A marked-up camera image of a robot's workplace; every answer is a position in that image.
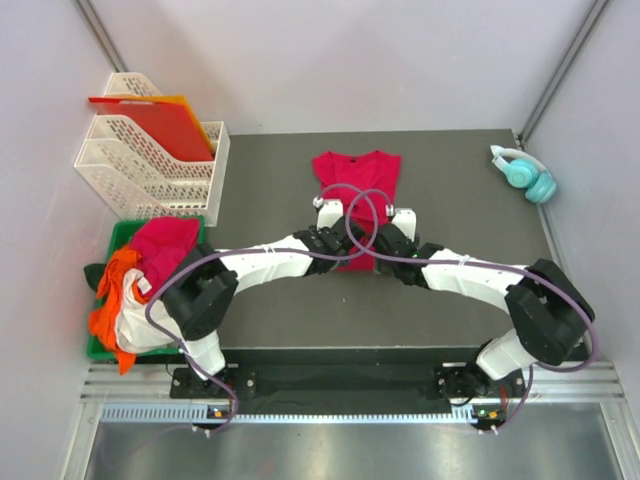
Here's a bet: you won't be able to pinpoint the red t-shirt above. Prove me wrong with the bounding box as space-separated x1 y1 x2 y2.
129 217 201 295
312 150 402 272

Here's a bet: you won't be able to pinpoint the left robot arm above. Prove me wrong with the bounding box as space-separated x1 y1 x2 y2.
160 217 365 397

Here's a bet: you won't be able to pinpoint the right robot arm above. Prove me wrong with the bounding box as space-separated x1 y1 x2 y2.
374 223 595 396

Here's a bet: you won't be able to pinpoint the teal white headphones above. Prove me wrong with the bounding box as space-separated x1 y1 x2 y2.
490 145 558 205

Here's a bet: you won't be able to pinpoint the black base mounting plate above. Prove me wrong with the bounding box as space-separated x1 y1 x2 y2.
169 347 525 415

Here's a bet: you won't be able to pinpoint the red t-shirt in bin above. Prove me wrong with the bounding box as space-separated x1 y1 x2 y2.
129 217 201 295

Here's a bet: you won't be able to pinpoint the white perforated file rack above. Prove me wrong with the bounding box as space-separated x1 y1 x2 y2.
73 72 231 226

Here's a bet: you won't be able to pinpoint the red orange folder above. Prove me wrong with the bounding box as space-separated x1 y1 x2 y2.
88 95 215 162

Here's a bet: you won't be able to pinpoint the green plastic bin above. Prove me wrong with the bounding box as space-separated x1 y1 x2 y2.
86 215 207 362

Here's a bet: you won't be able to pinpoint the white t-shirt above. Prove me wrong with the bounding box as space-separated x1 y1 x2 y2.
114 268 180 354

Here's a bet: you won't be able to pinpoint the dark green cloth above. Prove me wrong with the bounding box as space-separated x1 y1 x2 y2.
83 263 106 292

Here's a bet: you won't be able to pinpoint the orange t-shirt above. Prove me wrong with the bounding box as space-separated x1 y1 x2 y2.
88 245 150 375

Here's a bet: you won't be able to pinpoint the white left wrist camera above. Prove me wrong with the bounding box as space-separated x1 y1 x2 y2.
312 197 344 230

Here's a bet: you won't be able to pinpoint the slotted cable duct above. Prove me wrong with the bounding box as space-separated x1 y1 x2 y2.
101 403 501 425

